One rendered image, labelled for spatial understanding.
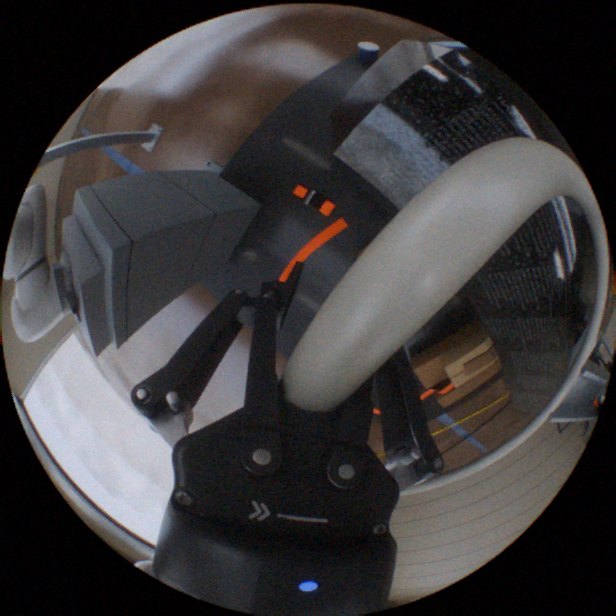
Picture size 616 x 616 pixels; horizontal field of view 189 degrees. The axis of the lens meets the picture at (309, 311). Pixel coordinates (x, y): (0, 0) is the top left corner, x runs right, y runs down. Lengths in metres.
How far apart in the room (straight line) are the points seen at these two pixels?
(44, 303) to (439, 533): 5.92
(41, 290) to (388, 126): 0.76
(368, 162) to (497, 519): 5.42
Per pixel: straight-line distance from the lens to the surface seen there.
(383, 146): 0.36
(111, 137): 1.56
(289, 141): 1.06
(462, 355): 1.21
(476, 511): 5.35
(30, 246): 0.62
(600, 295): 0.35
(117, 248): 0.48
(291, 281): 0.16
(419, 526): 5.79
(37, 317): 0.64
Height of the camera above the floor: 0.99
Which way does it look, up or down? 58 degrees down
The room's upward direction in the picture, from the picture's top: 159 degrees counter-clockwise
